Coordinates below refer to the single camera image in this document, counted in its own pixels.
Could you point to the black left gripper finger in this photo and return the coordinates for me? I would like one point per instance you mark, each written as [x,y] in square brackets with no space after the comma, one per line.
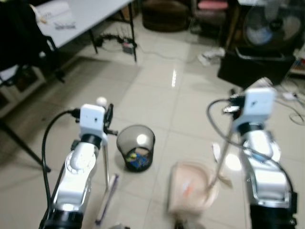
[111,114]

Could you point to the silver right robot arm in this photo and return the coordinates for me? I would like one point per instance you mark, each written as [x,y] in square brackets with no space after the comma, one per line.
[267,176]

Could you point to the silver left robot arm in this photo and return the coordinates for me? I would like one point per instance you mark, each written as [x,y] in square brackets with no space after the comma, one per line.
[76,167]

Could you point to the black mesh waste bin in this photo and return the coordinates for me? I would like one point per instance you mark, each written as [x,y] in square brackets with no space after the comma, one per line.
[136,143]

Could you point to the black low box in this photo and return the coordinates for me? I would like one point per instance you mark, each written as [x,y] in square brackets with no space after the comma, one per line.
[252,69]

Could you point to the blue rubbish packet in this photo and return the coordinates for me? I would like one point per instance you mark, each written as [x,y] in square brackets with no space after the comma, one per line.
[138,160]

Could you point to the white power adapter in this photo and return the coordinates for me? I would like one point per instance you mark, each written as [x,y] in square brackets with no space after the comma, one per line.
[289,96]

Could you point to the white power strip bundle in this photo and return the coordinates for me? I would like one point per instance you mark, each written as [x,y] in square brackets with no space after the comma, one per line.
[212,56]

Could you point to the dark power strip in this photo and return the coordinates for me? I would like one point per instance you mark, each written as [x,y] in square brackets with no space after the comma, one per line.
[128,47]

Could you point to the black standing fan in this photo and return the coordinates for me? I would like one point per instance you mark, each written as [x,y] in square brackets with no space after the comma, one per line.
[267,24]

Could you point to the black tripod leg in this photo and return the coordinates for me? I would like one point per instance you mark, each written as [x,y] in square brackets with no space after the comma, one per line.
[21,143]

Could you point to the white folding table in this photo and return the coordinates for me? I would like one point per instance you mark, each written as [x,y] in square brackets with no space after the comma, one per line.
[95,16]

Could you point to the chair with pink cushion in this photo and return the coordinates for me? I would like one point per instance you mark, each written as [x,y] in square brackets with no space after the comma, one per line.
[212,7]

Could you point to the white printed papers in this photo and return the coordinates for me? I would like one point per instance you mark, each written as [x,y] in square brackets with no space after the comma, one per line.
[59,14]

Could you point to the brown armchair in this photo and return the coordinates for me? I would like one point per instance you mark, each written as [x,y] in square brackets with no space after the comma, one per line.
[167,14]

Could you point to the black office chair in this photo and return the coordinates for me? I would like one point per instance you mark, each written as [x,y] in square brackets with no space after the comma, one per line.
[19,33]

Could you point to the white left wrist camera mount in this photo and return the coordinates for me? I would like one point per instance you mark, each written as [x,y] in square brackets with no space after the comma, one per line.
[92,120]

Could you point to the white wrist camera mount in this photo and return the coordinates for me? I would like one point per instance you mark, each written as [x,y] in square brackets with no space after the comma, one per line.
[259,105]
[92,120]

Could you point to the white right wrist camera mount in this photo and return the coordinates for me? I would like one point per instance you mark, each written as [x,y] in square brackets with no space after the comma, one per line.
[259,105]

